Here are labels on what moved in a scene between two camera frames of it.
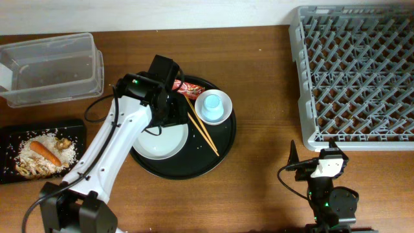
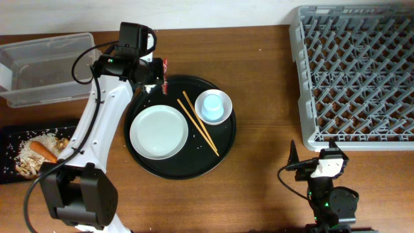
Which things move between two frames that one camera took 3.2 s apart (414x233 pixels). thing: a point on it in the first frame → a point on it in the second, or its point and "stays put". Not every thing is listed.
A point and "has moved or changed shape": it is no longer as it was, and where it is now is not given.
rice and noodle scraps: [32, 165] stays put
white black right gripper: [303, 173] stays put
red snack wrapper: [188, 90] has moved or changed shape
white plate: [171, 139] stays put
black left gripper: [180, 110] → [158, 77]
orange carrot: [46, 153] stays put
